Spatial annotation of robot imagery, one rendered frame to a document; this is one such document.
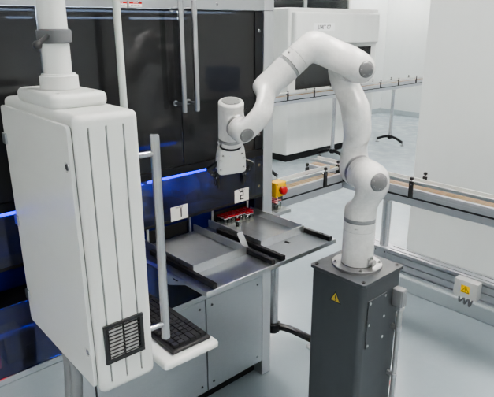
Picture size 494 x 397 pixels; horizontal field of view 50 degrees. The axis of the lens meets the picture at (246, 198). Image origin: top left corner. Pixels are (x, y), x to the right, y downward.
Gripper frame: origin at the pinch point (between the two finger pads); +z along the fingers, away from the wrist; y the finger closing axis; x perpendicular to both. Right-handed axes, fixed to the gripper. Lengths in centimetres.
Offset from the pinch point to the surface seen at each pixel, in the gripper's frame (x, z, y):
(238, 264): -8.3, 32.1, 1.2
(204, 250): 7.0, 35.9, -8.3
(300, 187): 61, 52, 57
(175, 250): 11.4, 36.5, -19.3
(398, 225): 166, 191, 211
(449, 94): 88, 22, 161
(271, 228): 21, 42, 26
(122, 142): -35, -41, -38
